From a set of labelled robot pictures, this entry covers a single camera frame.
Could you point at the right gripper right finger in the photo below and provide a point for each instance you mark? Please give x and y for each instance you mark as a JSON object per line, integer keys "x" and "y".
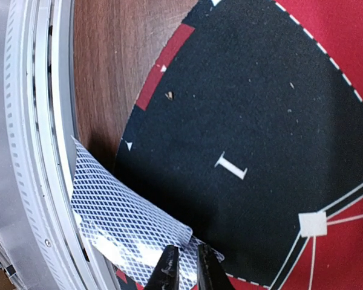
{"x": 210, "y": 274}

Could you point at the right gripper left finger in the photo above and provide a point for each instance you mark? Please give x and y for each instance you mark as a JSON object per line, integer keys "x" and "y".
{"x": 165, "y": 275}

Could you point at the dealt blue-backed card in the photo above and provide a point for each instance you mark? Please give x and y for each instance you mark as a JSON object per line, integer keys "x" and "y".
{"x": 119, "y": 213}
{"x": 139, "y": 262}

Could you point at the round red black poker mat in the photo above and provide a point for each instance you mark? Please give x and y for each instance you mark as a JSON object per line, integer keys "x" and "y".
{"x": 249, "y": 129}

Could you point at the aluminium front rail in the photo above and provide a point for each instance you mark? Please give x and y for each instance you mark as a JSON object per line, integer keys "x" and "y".
{"x": 41, "y": 246}

